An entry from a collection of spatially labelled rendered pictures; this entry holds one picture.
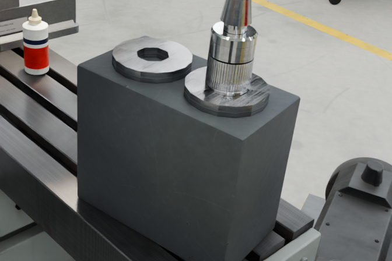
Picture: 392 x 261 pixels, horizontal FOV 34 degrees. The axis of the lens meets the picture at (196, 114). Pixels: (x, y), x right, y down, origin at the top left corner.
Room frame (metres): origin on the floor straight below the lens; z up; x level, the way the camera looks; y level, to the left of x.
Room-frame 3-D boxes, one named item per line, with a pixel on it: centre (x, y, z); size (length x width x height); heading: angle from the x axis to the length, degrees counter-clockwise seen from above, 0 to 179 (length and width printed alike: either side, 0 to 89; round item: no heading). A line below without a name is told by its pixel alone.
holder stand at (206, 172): (0.62, 0.01, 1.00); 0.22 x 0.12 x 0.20; 57
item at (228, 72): (0.59, -0.03, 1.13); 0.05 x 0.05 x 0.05
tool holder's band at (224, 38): (0.59, -0.03, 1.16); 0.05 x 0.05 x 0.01
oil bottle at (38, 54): (0.95, 0.27, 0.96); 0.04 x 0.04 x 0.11
